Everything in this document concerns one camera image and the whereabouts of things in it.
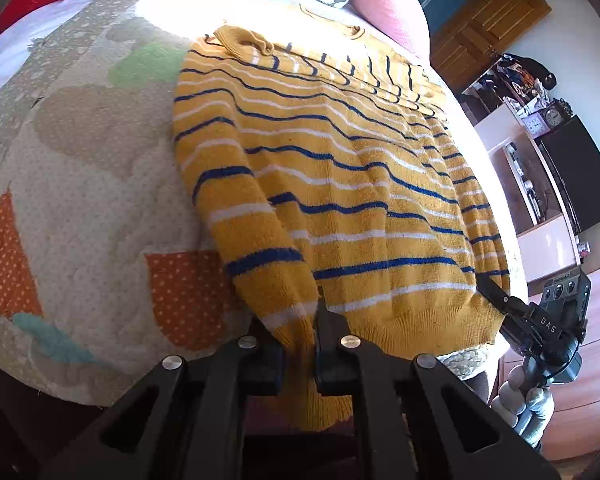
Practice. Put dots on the person's right hand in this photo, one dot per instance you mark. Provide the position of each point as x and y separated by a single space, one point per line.
522 400

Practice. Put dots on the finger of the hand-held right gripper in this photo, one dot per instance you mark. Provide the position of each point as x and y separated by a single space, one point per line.
500 296

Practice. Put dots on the yellow striped sweater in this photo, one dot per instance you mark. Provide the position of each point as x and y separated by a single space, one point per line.
355 185

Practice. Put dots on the round dark clock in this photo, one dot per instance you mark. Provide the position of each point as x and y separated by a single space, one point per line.
555 116

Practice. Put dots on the beige shelf unit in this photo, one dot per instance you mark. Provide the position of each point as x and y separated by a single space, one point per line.
547 242

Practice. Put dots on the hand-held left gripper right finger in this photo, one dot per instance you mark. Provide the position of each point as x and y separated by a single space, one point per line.
326 357

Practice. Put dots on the white square clock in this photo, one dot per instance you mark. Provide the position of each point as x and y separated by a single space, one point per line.
534 124

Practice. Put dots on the patchwork quilt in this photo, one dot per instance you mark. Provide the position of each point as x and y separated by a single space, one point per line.
80 185

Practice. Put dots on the cluttered dark rack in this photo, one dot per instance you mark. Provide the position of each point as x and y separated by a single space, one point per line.
510 77

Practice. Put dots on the white bed sheet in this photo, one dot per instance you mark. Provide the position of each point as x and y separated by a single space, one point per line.
10 55

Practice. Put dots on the wooden door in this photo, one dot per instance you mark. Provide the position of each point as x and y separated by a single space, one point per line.
490 20

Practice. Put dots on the pink pillow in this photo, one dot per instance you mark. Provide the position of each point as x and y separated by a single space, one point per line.
385 5

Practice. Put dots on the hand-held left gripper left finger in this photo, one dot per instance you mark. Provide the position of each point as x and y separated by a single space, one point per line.
267 367

